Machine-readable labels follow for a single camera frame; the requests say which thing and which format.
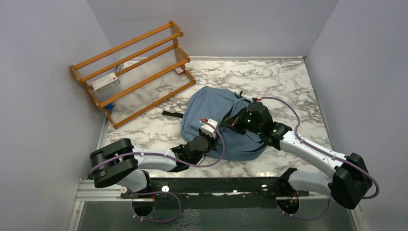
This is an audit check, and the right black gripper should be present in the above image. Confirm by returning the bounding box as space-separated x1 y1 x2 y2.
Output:
223 106 263 135

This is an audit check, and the blue backpack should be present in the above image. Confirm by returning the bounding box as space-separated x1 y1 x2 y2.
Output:
162 87 267 161

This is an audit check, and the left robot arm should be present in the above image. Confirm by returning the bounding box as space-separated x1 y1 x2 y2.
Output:
89 134 218 198

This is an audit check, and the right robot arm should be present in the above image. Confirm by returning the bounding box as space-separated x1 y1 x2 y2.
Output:
222 101 374 209

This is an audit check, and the small red white box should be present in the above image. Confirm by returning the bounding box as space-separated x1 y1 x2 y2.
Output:
174 66 186 75

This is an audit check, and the wooden shelf rack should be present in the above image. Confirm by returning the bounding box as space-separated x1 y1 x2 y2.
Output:
70 21 196 128

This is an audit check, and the white box on shelf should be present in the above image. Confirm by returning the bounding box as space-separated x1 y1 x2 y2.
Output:
91 72 120 93

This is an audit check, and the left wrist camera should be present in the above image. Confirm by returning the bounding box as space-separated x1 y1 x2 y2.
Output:
199 119 218 138

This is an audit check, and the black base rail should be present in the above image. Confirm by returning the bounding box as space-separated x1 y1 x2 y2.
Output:
119 168 309 219

